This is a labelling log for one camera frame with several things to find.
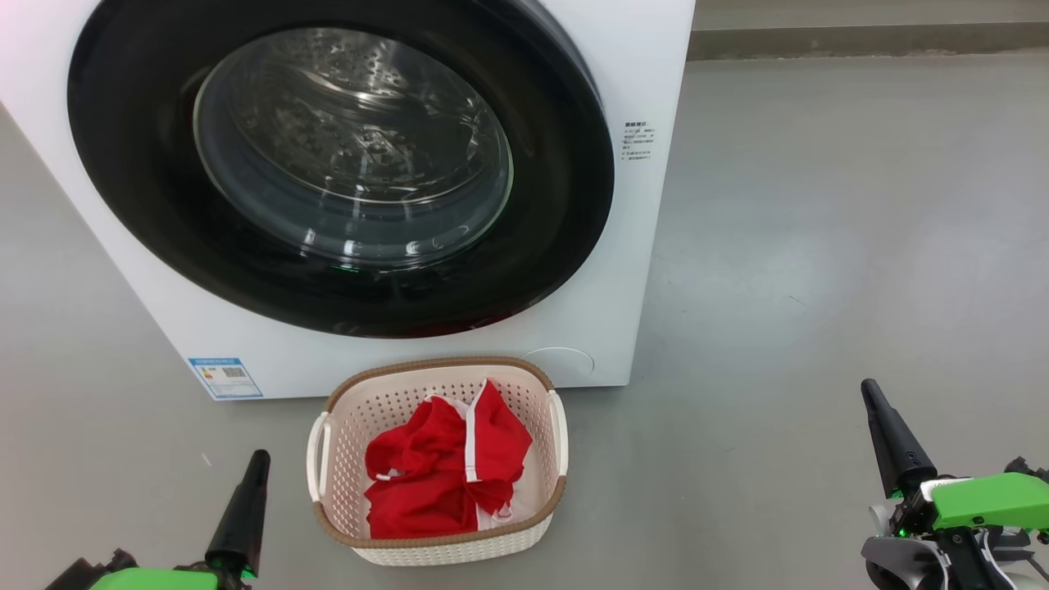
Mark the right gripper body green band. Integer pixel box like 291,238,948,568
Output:
861,473,1049,590

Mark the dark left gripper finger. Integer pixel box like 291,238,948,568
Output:
204,449,272,579

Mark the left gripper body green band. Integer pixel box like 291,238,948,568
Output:
86,561,256,590

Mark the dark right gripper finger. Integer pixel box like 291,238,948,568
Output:
861,378,938,499

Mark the red garment with white trim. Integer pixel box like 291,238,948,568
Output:
363,379,534,540

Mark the dark grey round glass door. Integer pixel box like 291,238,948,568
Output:
67,0,615,339

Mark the cream perforated laundry basket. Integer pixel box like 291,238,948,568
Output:
306,356,569,566

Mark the white front-load washing machine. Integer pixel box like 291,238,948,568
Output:
0,0,697,402

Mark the steel washing drum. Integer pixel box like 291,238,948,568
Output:
197,29,513,267

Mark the blue energy label sticker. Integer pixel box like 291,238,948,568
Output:
188,357,265,400

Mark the round filter cover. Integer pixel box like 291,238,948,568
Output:
522,347,595,380

